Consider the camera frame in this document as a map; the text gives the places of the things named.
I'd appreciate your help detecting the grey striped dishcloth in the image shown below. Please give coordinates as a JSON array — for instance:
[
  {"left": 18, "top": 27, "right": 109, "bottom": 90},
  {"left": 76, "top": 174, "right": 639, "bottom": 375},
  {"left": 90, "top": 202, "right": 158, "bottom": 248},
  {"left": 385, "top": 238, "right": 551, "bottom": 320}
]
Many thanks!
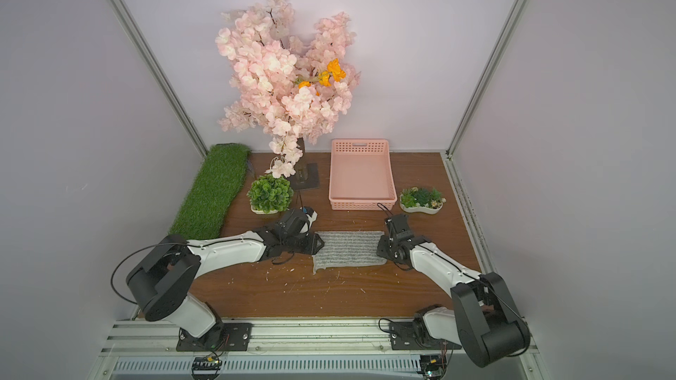
[{"left": 313, "top": 232, "right": 387, "bottom": 274}]

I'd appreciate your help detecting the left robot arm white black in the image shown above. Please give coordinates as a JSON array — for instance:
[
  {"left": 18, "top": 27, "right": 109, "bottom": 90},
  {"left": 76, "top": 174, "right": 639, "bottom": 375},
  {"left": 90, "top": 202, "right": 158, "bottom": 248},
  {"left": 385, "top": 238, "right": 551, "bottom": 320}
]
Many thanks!
[{"left": 125, "top": 207, "right": 324, "bottom": 350}]

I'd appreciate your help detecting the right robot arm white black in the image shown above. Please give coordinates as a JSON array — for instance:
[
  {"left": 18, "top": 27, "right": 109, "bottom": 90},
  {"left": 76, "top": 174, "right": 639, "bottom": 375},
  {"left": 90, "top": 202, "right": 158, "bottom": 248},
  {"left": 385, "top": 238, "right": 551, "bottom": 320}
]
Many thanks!
[{"left": 377, "top": 214, "right": 531, "bottom": 368}]

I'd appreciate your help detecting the round green potted plant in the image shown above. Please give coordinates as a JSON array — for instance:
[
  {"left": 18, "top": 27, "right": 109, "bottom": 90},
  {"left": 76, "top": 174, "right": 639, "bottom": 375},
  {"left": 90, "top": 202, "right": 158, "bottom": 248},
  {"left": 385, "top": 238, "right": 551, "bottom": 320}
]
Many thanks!
[{"left": 246, "top": 174, "right": 294, "bottom": 215}]

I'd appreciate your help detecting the small succulent planter white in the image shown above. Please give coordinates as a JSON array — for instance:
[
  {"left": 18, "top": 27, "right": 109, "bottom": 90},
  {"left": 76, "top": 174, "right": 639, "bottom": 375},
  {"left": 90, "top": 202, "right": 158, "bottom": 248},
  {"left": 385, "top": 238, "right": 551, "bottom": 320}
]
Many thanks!
[{"left": 400, "top": 186, "right": 446, "bottom": 215}]

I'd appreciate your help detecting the pink plastic basket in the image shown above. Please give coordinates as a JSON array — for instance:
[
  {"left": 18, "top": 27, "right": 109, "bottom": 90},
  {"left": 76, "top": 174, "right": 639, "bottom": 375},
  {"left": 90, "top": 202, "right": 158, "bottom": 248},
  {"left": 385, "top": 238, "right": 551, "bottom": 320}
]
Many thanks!
[{"left": 328, "top": 139, "right": 398, "bottom": 211}]

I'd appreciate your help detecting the green artificial grass mat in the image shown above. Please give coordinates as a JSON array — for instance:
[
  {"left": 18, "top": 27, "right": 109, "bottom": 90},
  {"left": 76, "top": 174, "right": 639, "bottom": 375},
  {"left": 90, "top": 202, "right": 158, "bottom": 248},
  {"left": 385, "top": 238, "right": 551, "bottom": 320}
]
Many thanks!
[{"left": 168, "top": 144, "right": 250, "bottom": 240}]

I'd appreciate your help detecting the right controller board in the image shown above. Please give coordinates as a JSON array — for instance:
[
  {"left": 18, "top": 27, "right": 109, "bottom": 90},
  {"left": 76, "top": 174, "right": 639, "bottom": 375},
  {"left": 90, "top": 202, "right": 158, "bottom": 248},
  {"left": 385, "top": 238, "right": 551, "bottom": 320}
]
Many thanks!
[{"left": 418, "top": 355, "right": 447, "bottom": 380}]

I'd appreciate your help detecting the controller board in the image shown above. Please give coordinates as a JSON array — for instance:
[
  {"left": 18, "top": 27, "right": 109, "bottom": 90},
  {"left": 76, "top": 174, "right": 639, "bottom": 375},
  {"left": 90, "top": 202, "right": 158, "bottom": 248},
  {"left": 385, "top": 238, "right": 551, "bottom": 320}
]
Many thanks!
[
  {"left": 418, "top": 355, "right": 447, "bottom": 380},
  {"left": 190, "top": 356, "right": 223, "bottom": 380}
]

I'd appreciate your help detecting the pink blossom artificial tree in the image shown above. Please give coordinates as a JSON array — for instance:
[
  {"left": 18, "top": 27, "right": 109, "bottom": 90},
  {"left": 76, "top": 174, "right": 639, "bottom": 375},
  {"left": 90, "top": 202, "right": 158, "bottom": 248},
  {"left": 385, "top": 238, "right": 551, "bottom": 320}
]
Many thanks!
[{"left": 215, "top": 0, "right": 360, "bottom": 179}]

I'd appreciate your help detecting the left controller board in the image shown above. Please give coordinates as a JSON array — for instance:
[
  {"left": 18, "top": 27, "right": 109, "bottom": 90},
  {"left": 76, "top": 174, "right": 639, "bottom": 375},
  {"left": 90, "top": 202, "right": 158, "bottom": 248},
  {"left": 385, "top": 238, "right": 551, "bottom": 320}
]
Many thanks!
[{"left": 190, "top": 356, "right": 223, "bottom": 380}]

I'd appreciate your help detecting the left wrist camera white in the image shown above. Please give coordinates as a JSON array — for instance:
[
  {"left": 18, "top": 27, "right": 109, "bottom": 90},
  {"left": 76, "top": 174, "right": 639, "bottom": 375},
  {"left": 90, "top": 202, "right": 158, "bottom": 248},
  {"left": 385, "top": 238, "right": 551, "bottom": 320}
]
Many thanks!
[{"left": 301, "top": 206, "right": 318, "bottom": 232}]

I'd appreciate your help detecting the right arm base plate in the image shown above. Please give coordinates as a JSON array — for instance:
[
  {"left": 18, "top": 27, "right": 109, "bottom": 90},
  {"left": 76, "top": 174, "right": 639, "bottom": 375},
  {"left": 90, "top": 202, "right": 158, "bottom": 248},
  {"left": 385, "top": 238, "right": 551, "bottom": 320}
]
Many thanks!
[{"left": 378, "top": 318, "right": 462, "bottom": 351}]

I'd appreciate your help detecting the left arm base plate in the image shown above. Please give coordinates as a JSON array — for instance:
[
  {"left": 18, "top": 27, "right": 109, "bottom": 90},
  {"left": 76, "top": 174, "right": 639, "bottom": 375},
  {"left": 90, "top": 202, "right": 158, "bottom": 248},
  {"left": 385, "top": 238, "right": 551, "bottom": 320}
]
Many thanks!
[{"left": 176, "top": 322, "right": 254, "bottom": 353}]

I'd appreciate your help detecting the aluminium front rail frame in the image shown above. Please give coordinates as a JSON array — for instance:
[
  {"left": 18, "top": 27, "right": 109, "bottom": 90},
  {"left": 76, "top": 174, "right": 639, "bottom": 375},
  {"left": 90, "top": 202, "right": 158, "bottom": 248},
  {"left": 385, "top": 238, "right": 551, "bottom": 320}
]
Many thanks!
[{"left": 89, "top": 318, "right": 551, "bottom": 379}]

